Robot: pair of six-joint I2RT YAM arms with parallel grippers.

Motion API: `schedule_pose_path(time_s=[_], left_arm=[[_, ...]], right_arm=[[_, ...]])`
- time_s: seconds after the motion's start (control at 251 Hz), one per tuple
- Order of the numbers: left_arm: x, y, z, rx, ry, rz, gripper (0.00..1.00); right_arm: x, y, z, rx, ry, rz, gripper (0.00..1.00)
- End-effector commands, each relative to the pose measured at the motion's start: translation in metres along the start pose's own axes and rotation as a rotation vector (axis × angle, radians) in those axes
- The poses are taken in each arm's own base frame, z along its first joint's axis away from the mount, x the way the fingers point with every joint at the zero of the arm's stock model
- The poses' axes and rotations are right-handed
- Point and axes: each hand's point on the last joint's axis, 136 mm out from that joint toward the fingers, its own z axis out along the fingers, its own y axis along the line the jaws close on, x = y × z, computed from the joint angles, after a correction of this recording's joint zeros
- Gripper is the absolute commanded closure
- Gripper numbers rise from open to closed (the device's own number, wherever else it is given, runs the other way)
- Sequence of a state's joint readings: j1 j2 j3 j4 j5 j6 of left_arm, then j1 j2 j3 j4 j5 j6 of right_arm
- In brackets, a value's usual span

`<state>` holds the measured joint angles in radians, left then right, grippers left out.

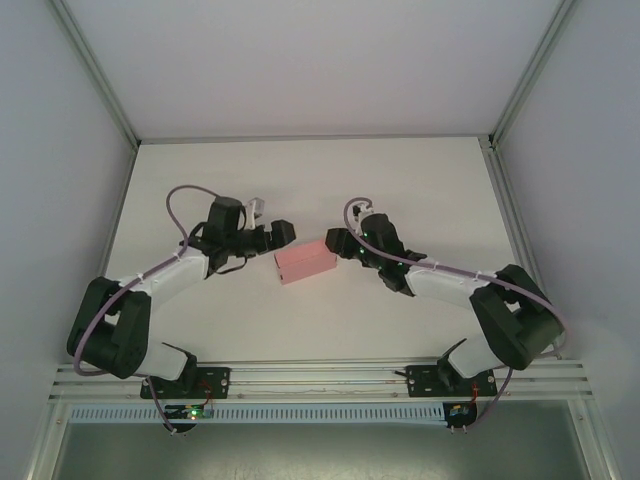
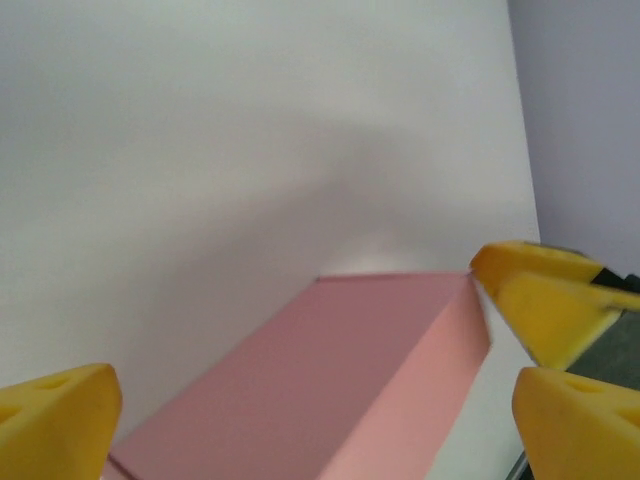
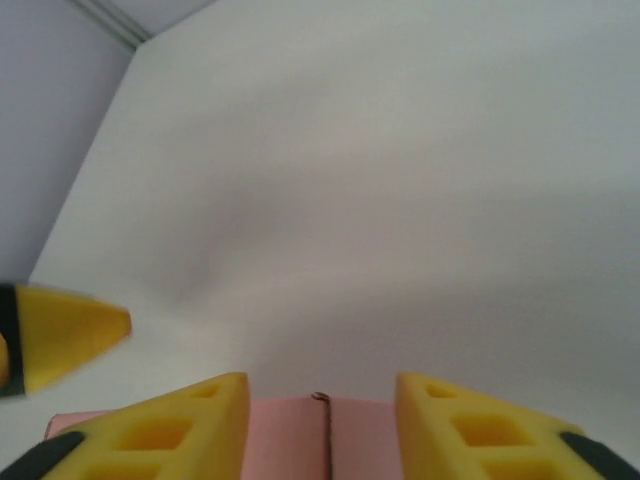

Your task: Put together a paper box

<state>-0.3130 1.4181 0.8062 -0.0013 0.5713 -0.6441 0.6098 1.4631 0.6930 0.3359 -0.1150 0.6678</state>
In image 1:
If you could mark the pink paper box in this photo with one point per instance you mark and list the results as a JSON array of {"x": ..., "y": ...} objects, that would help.
[{"x": 305, "y": 262}]

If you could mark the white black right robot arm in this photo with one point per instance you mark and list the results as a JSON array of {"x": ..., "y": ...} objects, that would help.
[{"x": 440, "y": 282}]

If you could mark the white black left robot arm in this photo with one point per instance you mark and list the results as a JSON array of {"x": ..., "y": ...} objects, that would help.
[{"x": 170, "y": 272}]

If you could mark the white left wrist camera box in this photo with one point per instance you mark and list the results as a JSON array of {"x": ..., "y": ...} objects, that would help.
[{"x": 256, "y": 210}]

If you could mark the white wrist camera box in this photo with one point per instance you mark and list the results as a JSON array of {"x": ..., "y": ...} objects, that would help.
[
  {"x": 361, "y": 212},
  {"x": 256, "y": 210}
]

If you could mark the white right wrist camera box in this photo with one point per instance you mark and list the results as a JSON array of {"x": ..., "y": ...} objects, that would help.
[{"x": 361, "y": 212}]

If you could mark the aluminium frame crossbar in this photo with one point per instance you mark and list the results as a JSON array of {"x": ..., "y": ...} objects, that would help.
[{"x": 310, "y": 139}]

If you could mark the aluminium table side rail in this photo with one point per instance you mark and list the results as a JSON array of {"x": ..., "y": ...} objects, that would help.
[{"x": 505, "y": 210}]

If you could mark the aluminium mounting rail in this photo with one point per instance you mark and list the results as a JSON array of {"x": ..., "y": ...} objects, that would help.
[{"x": 320, "y": 380}]

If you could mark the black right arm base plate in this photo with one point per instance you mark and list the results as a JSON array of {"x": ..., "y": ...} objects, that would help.
[{"x": 422, "y": 381}]

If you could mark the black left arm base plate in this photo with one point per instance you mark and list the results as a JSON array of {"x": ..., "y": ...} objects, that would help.
[{"x": 215, "y": 379}]

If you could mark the aluminium frame post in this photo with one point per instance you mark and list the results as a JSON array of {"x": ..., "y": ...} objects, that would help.
[
  {"x": 530, "y": 70},
  {"x": 95, "y": 70}
]

